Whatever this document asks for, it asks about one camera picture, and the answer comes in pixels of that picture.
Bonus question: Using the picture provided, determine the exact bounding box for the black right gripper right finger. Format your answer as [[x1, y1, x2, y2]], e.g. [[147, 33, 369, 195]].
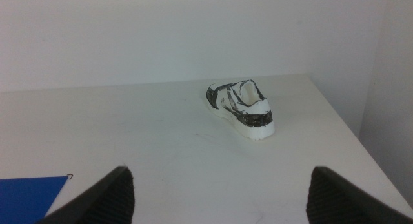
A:
[[305, 165, 413, 224]]

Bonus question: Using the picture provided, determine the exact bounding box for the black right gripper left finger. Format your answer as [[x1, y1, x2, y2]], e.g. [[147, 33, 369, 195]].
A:
[[37, 165, 136, 224]]

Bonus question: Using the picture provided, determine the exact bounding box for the white and black toy shoe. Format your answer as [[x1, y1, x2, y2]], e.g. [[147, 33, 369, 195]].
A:
[[205, 79, 276, 141]]

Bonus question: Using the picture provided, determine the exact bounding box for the blue rectangular mat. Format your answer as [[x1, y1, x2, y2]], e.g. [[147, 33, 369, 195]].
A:
[[0, 176, 70, 224]]

